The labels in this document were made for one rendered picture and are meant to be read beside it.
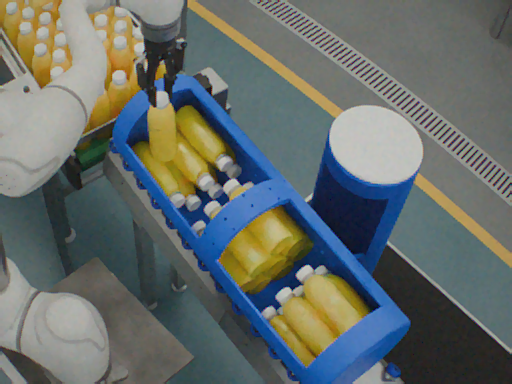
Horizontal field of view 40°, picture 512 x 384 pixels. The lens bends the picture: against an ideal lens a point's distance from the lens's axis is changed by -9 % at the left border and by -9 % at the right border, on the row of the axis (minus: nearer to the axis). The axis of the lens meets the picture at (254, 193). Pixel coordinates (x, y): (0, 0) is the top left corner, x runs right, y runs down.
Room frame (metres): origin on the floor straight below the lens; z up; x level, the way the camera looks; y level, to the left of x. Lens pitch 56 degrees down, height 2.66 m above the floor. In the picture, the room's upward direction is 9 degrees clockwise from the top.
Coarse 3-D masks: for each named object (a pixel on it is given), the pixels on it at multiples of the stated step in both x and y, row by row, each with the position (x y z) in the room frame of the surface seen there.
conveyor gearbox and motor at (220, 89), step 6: (198, 72) 1.65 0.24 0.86; (204, 72) 1.66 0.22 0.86; (210, 72) 1.66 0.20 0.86; (210, 78) 1.64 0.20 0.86; (216, 78) 1.64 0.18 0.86; (216, 84) 1.61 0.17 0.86; (222, 84) 1.62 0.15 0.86; (216, 90) 1.59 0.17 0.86; (222, 90) 1.59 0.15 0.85; (216, 96) 1.58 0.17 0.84; (222, 96) 1.59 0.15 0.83; (216, 102) 1.58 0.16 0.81; (222, 102) 1.60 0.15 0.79; (222, 108) 1.60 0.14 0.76; (228, 108) 1.65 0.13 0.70; (228, 114) 1.65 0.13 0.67
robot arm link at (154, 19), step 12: (120, 0) 1.11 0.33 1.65; (132, 0) 1.10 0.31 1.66; (144, 0) 1.10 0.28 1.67; (156, 0) 1.10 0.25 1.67; (168, 0) 1.10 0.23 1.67; (180, 0) 1.13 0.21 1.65; (144, 12) 1.10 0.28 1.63; (156, 12) 1.10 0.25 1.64; (168, 12) 1.10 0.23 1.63; (180, 12) 1.14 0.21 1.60; (156, 24) 1.10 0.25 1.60; (168, 24) 1.11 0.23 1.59
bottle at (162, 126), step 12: (156, 108) 1.13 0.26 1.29; (168, 108) 1.14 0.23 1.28; (156, 120) 1.11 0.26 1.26; (168, 120) 1.12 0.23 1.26; (156, 132) 1.11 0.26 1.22; (168, 132) 1.11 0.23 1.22; (156, 144) 1.10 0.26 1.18; (168, 144) 1.11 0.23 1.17; (156, 156) 1.10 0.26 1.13; (168, 156) 1.11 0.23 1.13
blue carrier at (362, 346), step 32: (192, 96) 1.34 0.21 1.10; (128, 128) 1.15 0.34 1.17; (224, 128) 1.26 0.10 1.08; (128, 160) 1.10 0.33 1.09; (256, 160) 1.07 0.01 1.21; (160, 192) 1.00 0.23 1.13; (224, 192) 1.13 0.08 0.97; (256, 192) 0.97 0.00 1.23; (288, 192) 1.00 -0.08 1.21; (192, 224) 1.01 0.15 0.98; (224, 224) 0.89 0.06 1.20; (320, 224) 0.93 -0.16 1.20; (320, 256) 0.94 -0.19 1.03; (352, 256) 0.87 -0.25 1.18; (224, 288) 0.79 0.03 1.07; (256, 320) 0.71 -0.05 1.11; (384, 320) 0.69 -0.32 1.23; (288, 352) 0.63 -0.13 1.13; (352, 352) 0.61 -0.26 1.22; (384, 352) 0.69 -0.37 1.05
